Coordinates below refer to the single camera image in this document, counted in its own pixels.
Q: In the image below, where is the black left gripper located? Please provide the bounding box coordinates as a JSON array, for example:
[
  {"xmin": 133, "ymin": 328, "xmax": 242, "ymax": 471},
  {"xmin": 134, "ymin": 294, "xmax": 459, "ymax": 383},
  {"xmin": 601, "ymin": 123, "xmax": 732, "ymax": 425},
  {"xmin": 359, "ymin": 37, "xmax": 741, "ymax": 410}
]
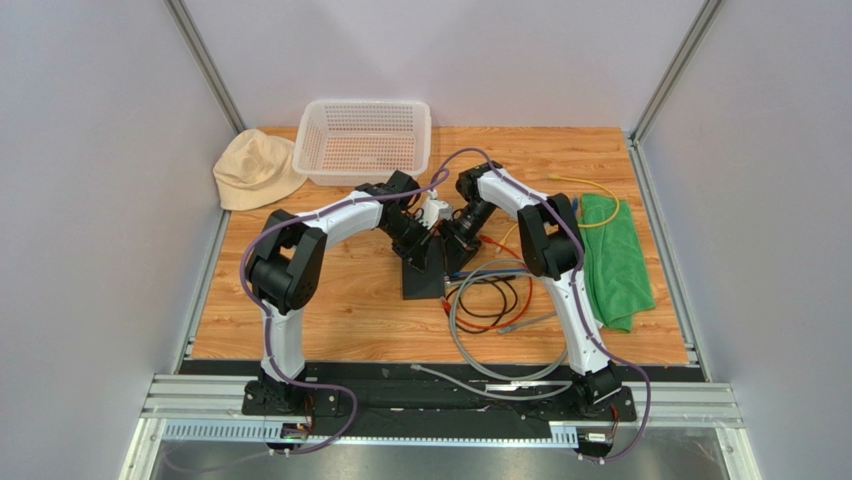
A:
[{"xmin": 381, "ymin": 215, "xmax": 437, "ymax": 274}]

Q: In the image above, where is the black network switch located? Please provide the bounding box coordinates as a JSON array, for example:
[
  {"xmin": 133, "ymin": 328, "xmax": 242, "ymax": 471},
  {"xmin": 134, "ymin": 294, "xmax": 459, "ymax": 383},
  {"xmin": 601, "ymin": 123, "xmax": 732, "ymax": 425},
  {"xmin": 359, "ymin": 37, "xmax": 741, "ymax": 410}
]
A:
[{"xmin": 401, "ymin": 262, "xmax": 445, "ymax": 301}]

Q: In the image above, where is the black ethernet cable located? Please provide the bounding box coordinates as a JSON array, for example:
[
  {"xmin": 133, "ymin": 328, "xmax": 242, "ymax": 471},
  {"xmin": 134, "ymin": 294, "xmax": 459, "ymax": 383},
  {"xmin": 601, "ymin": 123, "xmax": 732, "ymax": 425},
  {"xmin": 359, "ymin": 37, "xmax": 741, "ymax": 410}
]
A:
[{"xmin": 447, "ymin": 276, "xmax": 522, "ymax": 319}]

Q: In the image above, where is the red ethernet cable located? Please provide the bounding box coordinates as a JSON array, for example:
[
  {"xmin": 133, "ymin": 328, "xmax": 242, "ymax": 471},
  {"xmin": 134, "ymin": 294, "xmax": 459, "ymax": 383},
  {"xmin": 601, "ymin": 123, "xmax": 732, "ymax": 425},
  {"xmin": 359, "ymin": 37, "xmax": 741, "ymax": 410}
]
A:
[{"xmin": 440, "ymin": 234, "xmax": 534, "ymax": 334}]

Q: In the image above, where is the grey ethernet cable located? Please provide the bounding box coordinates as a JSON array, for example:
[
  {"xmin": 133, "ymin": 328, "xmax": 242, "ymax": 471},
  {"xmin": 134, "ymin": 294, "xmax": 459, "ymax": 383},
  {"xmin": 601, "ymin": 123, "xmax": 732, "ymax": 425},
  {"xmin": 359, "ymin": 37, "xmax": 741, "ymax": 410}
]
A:
[{"xmin": 499, "ymin": 311, "xmax": 559, "ymax": 334}]

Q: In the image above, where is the blue ethernet cable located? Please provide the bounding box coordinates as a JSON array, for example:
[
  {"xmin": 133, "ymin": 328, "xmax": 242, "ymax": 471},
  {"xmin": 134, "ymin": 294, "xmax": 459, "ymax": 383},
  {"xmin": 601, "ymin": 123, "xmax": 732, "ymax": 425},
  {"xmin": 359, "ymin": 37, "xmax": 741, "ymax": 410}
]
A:
[{"xmin": 451, "ymin": 196, "xmax": 582, "ymax": 278}]

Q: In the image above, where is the yellow looped ethernet cable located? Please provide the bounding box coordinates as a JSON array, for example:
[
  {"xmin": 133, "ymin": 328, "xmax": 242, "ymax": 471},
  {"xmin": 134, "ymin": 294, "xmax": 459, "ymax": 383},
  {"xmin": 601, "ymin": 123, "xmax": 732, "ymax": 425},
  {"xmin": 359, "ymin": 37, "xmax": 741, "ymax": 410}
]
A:
[{"xmin": 545, "ymin": 174, "xmax": 622, "ymax": 230}]

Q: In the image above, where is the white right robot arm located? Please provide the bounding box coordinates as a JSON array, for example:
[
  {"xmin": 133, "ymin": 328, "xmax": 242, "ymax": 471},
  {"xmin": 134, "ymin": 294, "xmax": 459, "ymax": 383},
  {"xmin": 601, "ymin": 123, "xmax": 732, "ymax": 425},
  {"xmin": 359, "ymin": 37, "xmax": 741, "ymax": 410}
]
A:
[{"xmin": 438, "ymin": 163, "xmax": 622, "ymax": 414}]

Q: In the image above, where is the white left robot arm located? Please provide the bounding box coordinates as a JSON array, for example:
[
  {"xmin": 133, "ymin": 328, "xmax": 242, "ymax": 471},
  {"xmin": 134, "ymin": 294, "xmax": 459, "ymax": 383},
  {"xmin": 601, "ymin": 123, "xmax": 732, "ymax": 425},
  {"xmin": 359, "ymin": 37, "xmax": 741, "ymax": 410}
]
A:
[{"xmin": 241, "ymin": 171, "xmax": 445, "ymax": 415}]

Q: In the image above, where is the white perforated plastic basket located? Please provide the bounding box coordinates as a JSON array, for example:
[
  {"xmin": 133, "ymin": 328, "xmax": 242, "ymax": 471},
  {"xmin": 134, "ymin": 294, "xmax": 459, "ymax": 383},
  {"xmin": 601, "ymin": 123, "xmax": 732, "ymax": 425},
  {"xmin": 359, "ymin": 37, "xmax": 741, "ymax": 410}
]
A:
[{"xmin": 292, "ymin": 100, "xmax": 432, "ymax": 186}]

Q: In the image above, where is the green cloth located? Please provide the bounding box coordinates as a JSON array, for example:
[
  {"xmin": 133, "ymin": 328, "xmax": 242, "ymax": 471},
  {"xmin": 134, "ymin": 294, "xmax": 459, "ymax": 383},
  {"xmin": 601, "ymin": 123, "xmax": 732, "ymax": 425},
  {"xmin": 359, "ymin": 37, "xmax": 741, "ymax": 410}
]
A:
[{"xmin": 579, "ymin": 193, "xmax": 656, "ymax": 332}]

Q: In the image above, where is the cream bucket hat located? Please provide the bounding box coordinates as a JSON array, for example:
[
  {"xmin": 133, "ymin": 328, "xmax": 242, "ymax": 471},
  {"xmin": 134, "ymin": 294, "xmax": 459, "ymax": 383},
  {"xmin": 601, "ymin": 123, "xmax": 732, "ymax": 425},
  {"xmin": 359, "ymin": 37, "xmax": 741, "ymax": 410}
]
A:
[{"xmin": 212, "ymin": 129, "xmax": 307, "ymax": 211}]

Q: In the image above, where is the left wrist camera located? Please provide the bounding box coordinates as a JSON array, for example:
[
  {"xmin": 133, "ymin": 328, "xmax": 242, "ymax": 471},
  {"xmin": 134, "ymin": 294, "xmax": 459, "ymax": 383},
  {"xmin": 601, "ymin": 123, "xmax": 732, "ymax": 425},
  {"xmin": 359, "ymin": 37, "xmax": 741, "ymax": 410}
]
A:
[{"xmin": 420, "ymin": 190, "xmax": 454, "ymax": 230}]

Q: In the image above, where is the long grey coiled cable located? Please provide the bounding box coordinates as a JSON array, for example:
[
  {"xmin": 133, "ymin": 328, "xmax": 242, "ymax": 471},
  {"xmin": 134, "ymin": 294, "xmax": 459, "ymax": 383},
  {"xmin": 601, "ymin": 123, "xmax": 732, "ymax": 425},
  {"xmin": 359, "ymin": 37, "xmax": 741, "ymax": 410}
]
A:
[{"xmin": 409, "ymin": 258, "xmax": 574, "ymax": 402}]

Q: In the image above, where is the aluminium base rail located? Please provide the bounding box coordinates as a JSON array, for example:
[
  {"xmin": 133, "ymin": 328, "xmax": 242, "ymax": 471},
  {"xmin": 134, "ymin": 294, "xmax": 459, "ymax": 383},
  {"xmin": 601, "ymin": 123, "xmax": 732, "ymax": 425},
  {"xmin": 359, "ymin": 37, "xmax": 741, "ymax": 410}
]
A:
[{"xmin": 141, "ymin": 375, "xmax": 744, "ymax": 447}]

